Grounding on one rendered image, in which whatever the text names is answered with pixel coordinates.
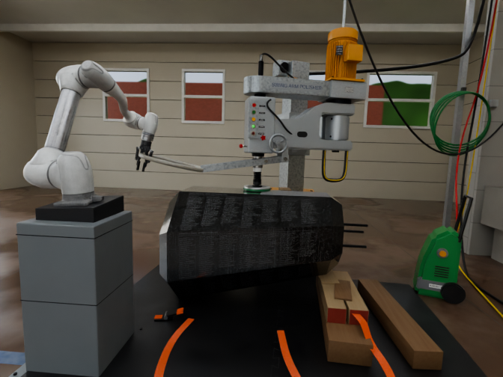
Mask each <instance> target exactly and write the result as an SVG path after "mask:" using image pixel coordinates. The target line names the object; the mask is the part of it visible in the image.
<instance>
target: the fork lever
mask: <svg viewBox="0 0 503 377"><path fill-rule="evenodd" d="M281 157H282V156H270V157H263V158H262V159H246V160H239V161H233V162H222V163H215V164H209V165H201V168H203V169H204V171H203V172H210V171H221V170H227V169H233V168H244V167H251V166H257V165H268V164H274V163H280V162H281ZM203 172H202V173H203Z"/></svg>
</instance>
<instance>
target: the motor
mask: <svg viewBox="0 0 503 377"><path fill-rule="evenodd" d="M358 34H359V33H358V31H357V30H356V29H354V28H350V27H343V28H336V29H333V30H332V31H330V32H329V34H328V45H327V49H326V74H325V81H331V80H340V81H350V82H364V81H365V80H364V79H356V65H357V63H359V62H361V61H362V55H363V45H359V44H358V43H357V42H358Z"/></svg>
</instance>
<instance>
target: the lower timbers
mask: <svg viewBox="0 0 503 377"><path fill-rule="evenodd" d="M316 286H317V296H318V301H319V306H320V316H321V321H322V326H323V336H324V341H325V347H326V356H327V361H329V362H335V363H342V364H354V365H360V366H366V367H372V358H373V352H372V351H371V349H374V345H373V343H372V341H371V338H369V339H365V336H364V333H363V330H362V327H361V326H360V325H349V324H348V321H347V318H346V324H340V323H331V322H327V321H326V316H325V312H324V308H323V302H322V298H321V294H320V288H319V284H318V276H316ZM357 290H358V291H359V294H360V296H361V297H362V298H363V299H364V301H365V303H366V304H367V306H368V307H369V308H370V309H371V311H372V312H373V314H374V315H375V317H376V318H377V319H378V321H379V323H380V324H381V325H382V327H383V328H384V329H385V331H386V332H387V334H388V335H389V336H390V338H391V339H392V341H393V342H394V344H395V345H396V347H397V348H398V349H399V350H400V352H401V354H402V355H403V356H404V357H405V359H406V361H407V362H408V363H409V365H410V366H411V368H413V369H419V370H442V359H443V351H442V350H441V349H440V348H439V347H438V346H437V345H436V344H435V342H434V341H433V340H432V339H431V338H430V337H429V336H428V335H427V333H426V332H425V331H424V330H423V329H422V328H421V327H420V326H419V325H418V323H417V322H416V321H415V320H414V319H413V318H412V317H411V316H410V315H409V314H408V313H407V312H406V311H405V310H404V309H403V308H402V307H401V306H400V304H399V303H398V302H397V301H396V300H395V299H394V298H393V297H392V296H391V294H390V293H389V292H388V291H387V290H386V289H385V288H384V287H383V285H382V284H381V283H380V282H379V281H378V280H372V279H358V289H357Z"/></svg>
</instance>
